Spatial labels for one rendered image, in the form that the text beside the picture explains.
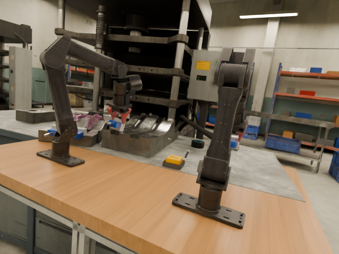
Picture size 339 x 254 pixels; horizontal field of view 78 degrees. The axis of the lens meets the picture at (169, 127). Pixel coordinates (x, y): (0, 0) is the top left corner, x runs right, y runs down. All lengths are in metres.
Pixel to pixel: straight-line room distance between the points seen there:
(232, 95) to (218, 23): 7.81
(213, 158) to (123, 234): 0.29
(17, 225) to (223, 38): 7.58
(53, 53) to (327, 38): 7.42
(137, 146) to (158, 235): 0.55
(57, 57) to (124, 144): 0.46
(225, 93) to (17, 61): 4.75
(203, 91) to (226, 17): 6.68
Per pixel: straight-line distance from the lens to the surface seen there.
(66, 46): 0.85
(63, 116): 0.87
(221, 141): 0.58
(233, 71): 0.59
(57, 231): 1.48
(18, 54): 5.12
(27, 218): 1.59
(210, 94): 1.76
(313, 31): 7.81
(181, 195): 0.68
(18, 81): 5.12
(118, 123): 1.01
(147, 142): 0.97
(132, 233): 0.53
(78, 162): 0.88
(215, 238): 0.56
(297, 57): 7.64
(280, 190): 0.94
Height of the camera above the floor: 1.12
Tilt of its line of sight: 10 degrees down
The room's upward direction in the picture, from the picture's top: 7 degrees clockwise
